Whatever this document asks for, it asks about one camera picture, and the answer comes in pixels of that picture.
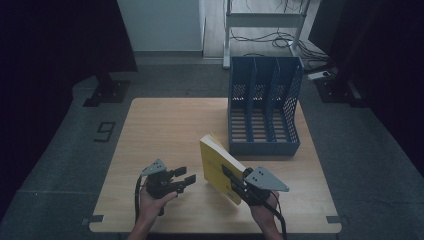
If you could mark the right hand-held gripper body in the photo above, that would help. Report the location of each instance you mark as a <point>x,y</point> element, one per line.
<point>263,181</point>

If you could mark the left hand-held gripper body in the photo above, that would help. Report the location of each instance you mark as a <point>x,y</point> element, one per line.
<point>160,183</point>

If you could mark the yellow book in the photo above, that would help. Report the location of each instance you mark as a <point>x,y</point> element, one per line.
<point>213,163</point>

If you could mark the blue file rack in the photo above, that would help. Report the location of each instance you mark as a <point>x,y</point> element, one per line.
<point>263,148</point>

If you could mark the person's left hand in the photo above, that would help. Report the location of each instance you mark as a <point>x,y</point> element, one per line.
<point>151,205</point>

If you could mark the person's right hand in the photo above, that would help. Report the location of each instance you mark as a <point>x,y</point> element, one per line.
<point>263,211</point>

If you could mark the grey tape piece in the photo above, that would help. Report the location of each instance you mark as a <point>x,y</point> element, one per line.
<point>336,219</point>
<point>93,219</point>

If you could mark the black stand base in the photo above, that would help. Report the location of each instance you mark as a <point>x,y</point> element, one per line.
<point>108,91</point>
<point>336,91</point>

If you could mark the white power strip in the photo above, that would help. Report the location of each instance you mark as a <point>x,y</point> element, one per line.
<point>318,75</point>

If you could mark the dark curtain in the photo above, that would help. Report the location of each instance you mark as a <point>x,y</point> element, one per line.
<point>383,50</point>
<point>50,50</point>

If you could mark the white metal stand frame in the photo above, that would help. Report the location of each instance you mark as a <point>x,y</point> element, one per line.
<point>263,20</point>

